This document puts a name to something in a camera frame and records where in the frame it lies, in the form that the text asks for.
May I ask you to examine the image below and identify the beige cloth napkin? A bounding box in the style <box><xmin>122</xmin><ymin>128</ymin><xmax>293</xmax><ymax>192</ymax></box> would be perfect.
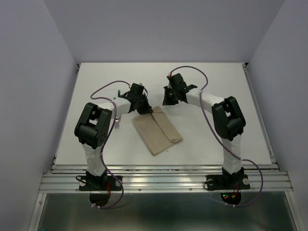
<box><xmin>132</xmin><ymin>106</ymin><xmax>183</xmax><ymax>155</ymax></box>

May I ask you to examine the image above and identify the silver fork teal handle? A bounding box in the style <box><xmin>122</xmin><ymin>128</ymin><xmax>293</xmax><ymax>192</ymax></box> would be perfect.
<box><xmin>114</xmin><ymin>116</ymin><xmax>121</xmax><ymax>129</ymax></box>

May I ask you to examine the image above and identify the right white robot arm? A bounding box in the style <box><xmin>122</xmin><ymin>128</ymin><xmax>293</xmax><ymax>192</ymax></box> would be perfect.
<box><xmin>163</xmin><ymin>74</ymin><xmax>246</xmax><ymax>188</ymax></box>

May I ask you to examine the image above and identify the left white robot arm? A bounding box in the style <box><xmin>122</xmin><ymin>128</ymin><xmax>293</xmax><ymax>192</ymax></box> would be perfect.
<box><xmin>74</xmin><ymin>83</ymin><xmax>153</xmax><ymax>190</ymax></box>

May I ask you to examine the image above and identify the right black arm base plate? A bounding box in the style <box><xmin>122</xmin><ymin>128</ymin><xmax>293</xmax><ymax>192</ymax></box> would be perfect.
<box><xmin>203</xmin><ymin>175</ymin><xmax>251</xmax><ymax>191</ymax></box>

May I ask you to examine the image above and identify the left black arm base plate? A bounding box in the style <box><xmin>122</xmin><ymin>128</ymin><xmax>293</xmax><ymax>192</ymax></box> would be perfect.
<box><xmin>76</xmin><ymin>175</ymin><xmax>122</xmax><ymax>192</ymax></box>

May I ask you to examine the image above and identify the aluminium rail frame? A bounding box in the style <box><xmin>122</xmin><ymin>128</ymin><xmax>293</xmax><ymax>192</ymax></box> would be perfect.
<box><xmin>28</xmin><ymin>62</ymin><xmax>299</xmax><ymax>231</ymax></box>

